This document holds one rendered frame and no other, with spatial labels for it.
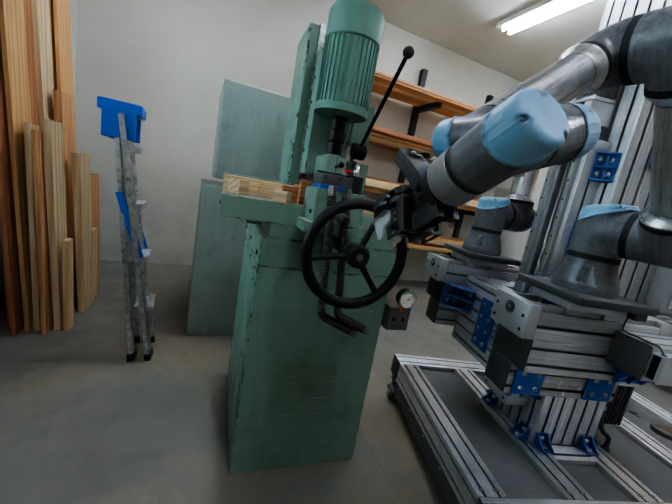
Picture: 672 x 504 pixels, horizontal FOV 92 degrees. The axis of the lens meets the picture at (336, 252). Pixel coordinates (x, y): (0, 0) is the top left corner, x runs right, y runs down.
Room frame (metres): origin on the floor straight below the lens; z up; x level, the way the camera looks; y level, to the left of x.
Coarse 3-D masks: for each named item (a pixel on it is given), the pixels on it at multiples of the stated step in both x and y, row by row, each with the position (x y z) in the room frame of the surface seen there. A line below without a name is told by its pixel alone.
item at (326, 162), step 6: (318, 156) 1.18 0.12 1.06; (324, 156) 1.11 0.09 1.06; (330, 156) 1.08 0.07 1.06; (336, 156) 1.09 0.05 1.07; (318, 162) 1.17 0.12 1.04; (324, 162) 1.09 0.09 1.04; (330, 162) 1.08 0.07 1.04; (336, 162) 1.09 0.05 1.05; (318, 168) 1.15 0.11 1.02; (324, 168) 1.08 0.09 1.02; (330, 168) 1.08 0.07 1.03; (336, 168) 1.09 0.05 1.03; (342, 168) 1.10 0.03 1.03; (342, 174) 1.10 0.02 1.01
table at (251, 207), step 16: (224, 192) 0.92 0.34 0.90; (224, 208) 0.87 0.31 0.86; (240, 208) 0.88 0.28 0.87; (256, 208) 0.89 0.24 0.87; (272, 208) 0.91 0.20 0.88; (288, 208) 0.93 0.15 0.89; (304, 208) 0.94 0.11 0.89; (288, 224) 0.93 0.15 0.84; (304, 224) 0.85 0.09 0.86; (368, 224) 1.01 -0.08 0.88
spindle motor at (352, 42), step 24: (360, 0) 1.05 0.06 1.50; (336, 24) 1.06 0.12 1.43; (360, 24) 1.05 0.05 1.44; (336, 48) 1.06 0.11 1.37; (360, 48) 1.06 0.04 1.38; (336, 72) 1.06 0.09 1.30; (360, 72) 1.06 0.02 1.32; (336, 96) 1.05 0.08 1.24; (360, 96) 1.07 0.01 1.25; (360, 120) 1.12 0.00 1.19
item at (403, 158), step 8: (400, 152) 0.58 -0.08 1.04; (408, 152) 0.58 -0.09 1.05; (416, 152) 0.58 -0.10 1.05; (400, 160) 0.58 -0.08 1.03; (408, 160) 0.55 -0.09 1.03; (416, 160) 0.56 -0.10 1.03; (424, 160) 0.58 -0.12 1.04; (400, 168) 0.57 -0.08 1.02; (408, 168) 0.54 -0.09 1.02; (416, 168) 0.53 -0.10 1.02; (424, 168) 0.54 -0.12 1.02; (408, 176) 0.54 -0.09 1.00; (416, 176) 0.52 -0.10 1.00; (416, 184) 0.51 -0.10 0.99
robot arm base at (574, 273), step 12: (576, 252) 0.86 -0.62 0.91; (564, 264) 0.88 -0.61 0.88; (576, 264) 0.85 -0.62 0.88; (588, 264) 0.83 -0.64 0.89; (600, 264) 0.82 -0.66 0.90; (612, 264) 0.82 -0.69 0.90; (552, 276) 0.90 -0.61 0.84; (564, 276) 0.85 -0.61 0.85; (576, 276) 0.83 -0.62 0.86; (588, 276) 0.82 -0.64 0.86; (600, 276) 0.81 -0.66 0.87; (612, 276) 0.81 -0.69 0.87; (576, 288) 0.82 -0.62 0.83; (588, 288) 0.81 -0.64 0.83; (600, 288) 0.80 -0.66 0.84; (612, 288) 0.80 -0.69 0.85
